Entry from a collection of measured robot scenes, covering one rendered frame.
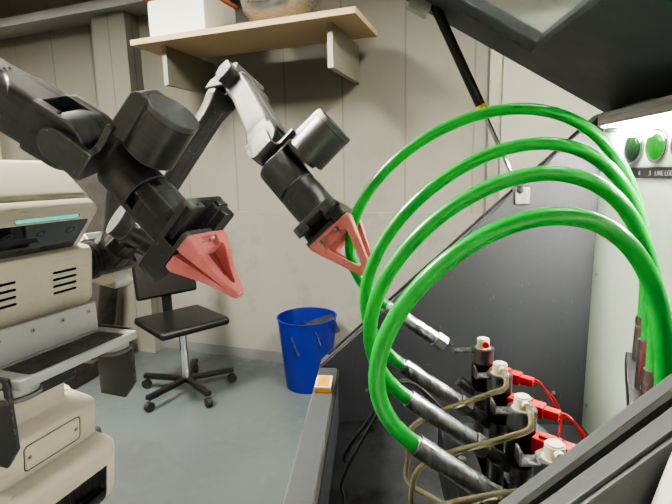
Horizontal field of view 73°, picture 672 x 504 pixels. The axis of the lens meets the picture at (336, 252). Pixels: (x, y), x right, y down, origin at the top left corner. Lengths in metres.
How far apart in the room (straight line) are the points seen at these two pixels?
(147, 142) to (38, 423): 0.71
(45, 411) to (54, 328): 0.18
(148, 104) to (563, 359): 0.87
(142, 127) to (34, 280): 0.55
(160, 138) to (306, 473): 0.46
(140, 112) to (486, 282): 0.69
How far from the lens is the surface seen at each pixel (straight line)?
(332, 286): 3.12
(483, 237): 0.36
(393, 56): 3.00
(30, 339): 1.00
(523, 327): 1.00
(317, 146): 0.61
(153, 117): 0.51
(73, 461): 1.12
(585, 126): 0.64
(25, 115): 0.58
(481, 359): 0.64
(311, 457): 0.72
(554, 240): 0.98
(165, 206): 0.52
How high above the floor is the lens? 1.35
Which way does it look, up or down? 10 degrees down
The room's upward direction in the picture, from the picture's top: 1 degrees counter-clockwise
